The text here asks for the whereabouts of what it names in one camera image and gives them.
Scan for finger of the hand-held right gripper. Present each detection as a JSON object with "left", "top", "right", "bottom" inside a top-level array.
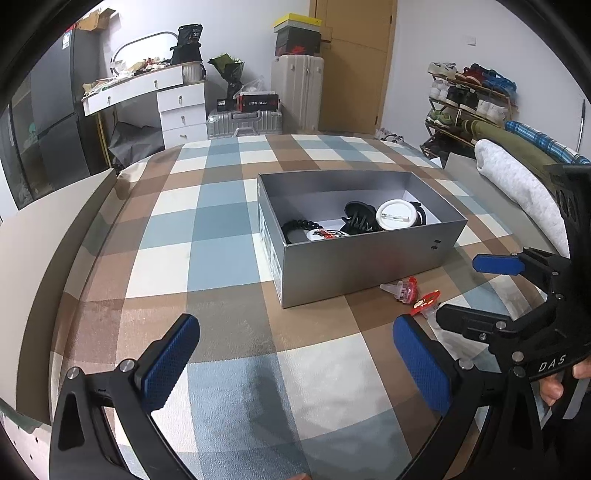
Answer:
[
  {"left": 434, "top": 302, "right": 555, "bottom": 356},
  {"left": 472, "top": 247, "right": 573, "bottom": 298}
]

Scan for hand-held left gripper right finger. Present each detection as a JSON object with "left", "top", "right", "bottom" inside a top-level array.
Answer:
[{"left": 392, "top": 315, "right": 561, "bottom": 480}]

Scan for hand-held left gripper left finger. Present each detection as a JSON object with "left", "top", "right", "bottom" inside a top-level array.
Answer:
[{"left": 48, "top": 314, "right": 201, "bottom": 480}]

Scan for red cartoon hair clip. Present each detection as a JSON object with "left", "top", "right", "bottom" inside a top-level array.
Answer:
[{"left": 409, "top": 291, "right": 444, "bottom": 330}]

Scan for pink clear hair clip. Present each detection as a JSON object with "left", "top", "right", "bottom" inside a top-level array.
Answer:
[{"left": 379, "top": 277, "right": 421, "bottom": 305}]

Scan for white pin badge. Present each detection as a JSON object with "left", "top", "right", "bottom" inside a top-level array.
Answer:
[{"left": 375, "top": 198, "right": 421, "bottom": 232}]

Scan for silver cardboard box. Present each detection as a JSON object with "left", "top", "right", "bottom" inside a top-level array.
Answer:
[{"left": 256, "top": 171, "right": 469, "bottom": 309}]

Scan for red black printed badge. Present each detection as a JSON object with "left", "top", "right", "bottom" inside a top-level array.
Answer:
[{"left": 305, "top": 228, "right": 349, "bottom": 241}]

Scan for black beaded bracelet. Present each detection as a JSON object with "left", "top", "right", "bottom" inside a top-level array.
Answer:
[{"left": 281, "top": 218, "right": 326, "bottom": 245}]

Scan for person's right hand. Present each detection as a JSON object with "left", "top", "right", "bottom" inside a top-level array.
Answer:
[{"left": 538, "top": 362, "right": 591, "bottom": 409}]

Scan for white fluffy blanket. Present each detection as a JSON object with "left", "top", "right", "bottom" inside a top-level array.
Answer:
[{"left": 475, "top": 137, "right": 571, "bottom": 257}]

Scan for grey bed side panel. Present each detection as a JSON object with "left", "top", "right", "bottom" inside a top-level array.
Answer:
[
  {"left": 445, "top": 152, "right": 481, "bottom": 174},
  {"left": 0, "top": 168, "right": 118, "bottom": 425}
]

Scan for green rolled blanket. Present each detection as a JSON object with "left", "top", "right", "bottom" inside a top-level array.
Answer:
[{"left": 455, "top": 117, "right": 566, "bottom": 178}]

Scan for blue plaid cloth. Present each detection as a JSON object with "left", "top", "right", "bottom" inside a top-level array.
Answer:
[{"left": 504, "top": 120, "right": 591, "bottom": 166}]

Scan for wooden shoe rack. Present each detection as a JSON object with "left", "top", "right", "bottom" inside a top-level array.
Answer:
[{"left": 420, "top": 62, "right": 520, "bottom": 155}]

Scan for plaid bed sheet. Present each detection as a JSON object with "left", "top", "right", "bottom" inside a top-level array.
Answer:
[{"left": 48, "top": 134, "right": 591, "bottom": 480}]

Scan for rows of shoes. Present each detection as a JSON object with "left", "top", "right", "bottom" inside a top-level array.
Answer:
[{"left": 426, "top": 62, "right": 518, "bottom": 127}]

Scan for grey cloth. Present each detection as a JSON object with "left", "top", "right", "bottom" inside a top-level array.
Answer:
[{"left": 107, "top": 121, "right": 164, "bottom": 169}]

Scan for yellow pole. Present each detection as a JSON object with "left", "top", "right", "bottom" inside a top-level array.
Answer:
[{"left": 95, "top": 113, "right": 112, "bottom": 169}]

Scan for wooden door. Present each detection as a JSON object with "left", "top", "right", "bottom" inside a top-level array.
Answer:
[{"left": 308, "top": 0, "right": 399, "bottom": 136}]

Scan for white drawer unit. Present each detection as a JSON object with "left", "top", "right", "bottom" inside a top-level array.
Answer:
[{"left": 156, "top": 82, "right": 208, "bottom": 149}]

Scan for silver suitcase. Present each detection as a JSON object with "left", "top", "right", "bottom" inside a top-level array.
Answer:
[{"left": 205, "top": 108, "right": 283, "bottom": 139}]

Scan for dark glass cabinet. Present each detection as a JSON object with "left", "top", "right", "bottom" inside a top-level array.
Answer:
[{"left": 0, "top": 74, "right": 51, "bottom": 208}]

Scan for white suitcase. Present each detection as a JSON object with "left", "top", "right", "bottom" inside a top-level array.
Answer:
[{"left": 271, "top": 54, "right": 325, "bottom": 136}]

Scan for red black flat box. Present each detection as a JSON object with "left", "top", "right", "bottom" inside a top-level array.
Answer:
[{"left": 235, "top": 92, "right": 281, "bottom": 113}]

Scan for white desk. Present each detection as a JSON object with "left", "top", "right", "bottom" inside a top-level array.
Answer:
[{"left": 82, "top": 62, "right": 206, "bottom": 169}]

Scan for clear plastic bag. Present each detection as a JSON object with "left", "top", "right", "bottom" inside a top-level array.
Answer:
[{"left": 240, "top": 76, "right": 269, "bottom": 100}]

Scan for dark grey fridge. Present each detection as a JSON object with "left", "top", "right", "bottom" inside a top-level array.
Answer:
[{"left": 28, "top": 28, "right": 109, "bottom": 190}]

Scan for desk clutter pile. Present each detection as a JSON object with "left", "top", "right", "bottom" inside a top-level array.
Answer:
[{"left": 82, "top": 55, "right": 178, "bottom": 100}]

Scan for black red shoebox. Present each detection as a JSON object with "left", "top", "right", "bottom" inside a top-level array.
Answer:
[{"left": 274, "top": 32, "right": 324, "bottom": 57}]

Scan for green black bouquet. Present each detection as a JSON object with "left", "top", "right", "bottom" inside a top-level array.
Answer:
[{"left": 208, "top": 53, "right": 245, "bottom": 95}]

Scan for yellow shoebox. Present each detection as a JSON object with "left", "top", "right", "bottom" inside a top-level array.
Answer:
[{"left": 274, "top": 15, "right": 323, "bottom": 27}]

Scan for black bag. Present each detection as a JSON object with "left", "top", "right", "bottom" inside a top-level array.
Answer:
[{"left": 170, "top": 24, "right": 204, "bottom": 65}]

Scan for arched desk mirror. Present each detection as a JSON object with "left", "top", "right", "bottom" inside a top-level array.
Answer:
[{"left": 111, "top": 31, "right": 178, "bottom": 70}]

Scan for open cardboard box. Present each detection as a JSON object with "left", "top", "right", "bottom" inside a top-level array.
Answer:
[{"left": 74, "top": 8, "right": 118, "bottom": 33}]

